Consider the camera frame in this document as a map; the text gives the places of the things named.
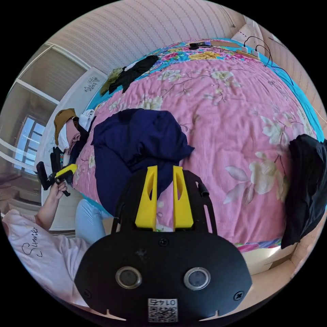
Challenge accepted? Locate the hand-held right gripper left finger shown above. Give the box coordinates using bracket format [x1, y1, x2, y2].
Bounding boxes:
[135, 165, 158, 230]

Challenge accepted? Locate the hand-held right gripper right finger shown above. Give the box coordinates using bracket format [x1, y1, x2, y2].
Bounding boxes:
[172, 165, 194, 228]

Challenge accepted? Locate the dark blue short sleeve shirt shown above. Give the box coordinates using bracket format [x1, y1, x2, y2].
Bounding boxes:
[91, 108, 195, 218]

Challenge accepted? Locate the person's left forearm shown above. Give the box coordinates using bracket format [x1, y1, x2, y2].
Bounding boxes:
[35, 197, 62, 232]

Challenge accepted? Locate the person's left hand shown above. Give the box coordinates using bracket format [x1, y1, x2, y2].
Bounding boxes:
[48, 178, 68, 203]

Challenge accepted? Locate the window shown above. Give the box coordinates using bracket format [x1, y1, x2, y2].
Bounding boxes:
[13, 114, 48, 171]

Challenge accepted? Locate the pile of mixed clothes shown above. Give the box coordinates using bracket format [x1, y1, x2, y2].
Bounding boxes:
[53, 108, 97, 164]

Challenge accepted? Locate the white cupboard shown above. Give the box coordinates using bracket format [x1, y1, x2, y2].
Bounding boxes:
[34, 68, 108, 232]

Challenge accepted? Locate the person's body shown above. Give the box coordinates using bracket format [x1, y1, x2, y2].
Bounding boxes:
[0, 199, 114, 308]

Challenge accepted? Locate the bed with pink floral quilt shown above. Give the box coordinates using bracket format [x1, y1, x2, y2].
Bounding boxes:
[73, 38, 325, 254]

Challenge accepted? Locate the pile of dark clothes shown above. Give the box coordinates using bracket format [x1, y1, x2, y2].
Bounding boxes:
[99, 54, 160, 96]

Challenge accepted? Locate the black garment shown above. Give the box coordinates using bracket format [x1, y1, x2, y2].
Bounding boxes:
[280, 134, 327, 250]

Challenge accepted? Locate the power strip with plugs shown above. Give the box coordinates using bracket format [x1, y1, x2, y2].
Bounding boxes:
[236, 47, 261, 61]

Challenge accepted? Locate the flat brown board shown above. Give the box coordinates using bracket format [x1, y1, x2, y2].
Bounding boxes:
[209, 40, 238, 48]

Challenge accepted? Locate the black cable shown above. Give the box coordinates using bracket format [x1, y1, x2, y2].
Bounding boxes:
[244, 35, 281, 69]

